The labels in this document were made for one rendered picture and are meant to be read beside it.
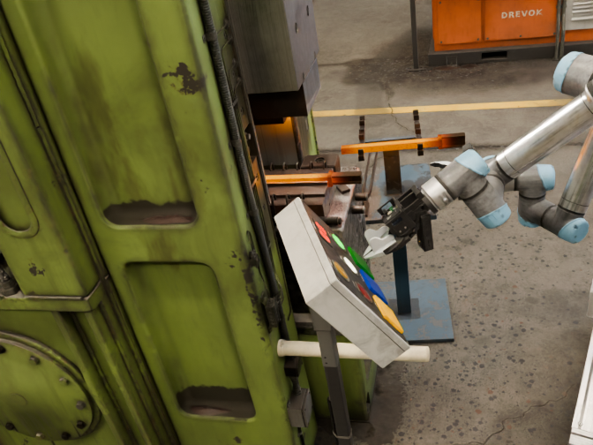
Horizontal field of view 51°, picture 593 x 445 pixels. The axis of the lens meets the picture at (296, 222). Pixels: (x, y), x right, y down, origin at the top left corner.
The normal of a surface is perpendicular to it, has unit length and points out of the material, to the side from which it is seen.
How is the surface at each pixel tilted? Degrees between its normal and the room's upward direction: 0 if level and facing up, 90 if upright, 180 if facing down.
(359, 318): 90
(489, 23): 90
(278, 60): 90
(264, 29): 90
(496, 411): 0
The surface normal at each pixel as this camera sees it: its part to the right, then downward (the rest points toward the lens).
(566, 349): -0.16, -0.82
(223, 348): -0.21, 0.57
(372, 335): 0.22, 0.51
